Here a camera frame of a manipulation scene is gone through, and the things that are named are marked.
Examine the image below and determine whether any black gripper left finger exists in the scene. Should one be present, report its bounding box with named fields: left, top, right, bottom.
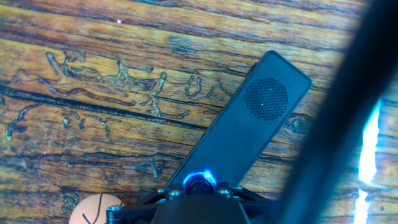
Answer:
left=105, top=187, right=185, bottom=224

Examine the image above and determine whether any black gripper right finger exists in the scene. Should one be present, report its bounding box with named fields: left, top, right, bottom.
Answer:
left=216, top=185, right=281, bottom=224

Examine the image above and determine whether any black knob with blue ring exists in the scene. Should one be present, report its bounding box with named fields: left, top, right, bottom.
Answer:
left=182, top=169, right=218, bottom=196

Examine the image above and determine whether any black speaker bar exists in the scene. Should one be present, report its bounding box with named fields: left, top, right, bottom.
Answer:
left=163, top=50, right=313, bottom=190

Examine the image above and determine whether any small orange basketball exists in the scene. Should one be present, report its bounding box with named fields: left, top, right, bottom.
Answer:
left=68, top=193, right=125, bottom=224

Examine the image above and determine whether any wood grain table mat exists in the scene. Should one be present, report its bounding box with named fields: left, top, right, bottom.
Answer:
left=0, top=0, right=398, bottom=224

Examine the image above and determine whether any black camera cable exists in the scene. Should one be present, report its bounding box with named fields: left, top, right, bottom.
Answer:
left=273, top=0, right=398, bottom=224

